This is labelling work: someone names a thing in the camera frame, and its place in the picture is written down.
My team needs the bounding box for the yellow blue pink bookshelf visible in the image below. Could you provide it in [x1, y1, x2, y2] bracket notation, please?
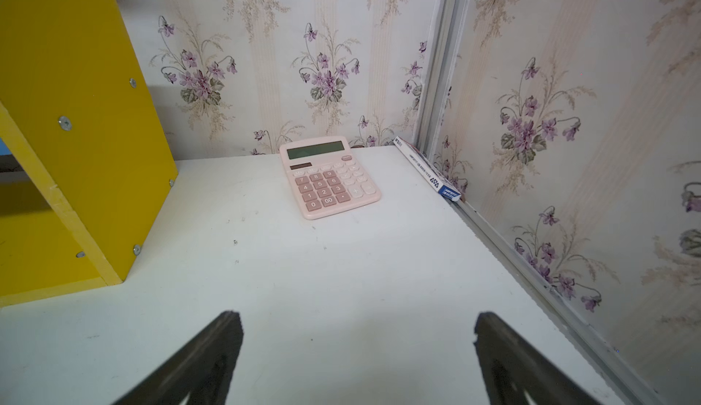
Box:
[1, 0, 178, 306]

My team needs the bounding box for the blue white slim box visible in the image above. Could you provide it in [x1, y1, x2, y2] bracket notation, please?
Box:
[392, 136, 462, 202]

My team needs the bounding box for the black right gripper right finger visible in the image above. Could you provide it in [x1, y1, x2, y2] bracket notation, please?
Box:
[475, 312, 597, 404]

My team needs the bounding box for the pink calculator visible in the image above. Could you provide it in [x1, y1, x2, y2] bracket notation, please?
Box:
[279, 136, 382, 221]

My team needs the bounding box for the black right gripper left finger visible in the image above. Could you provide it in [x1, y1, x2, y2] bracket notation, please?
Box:
[116, 311, 244, 404]

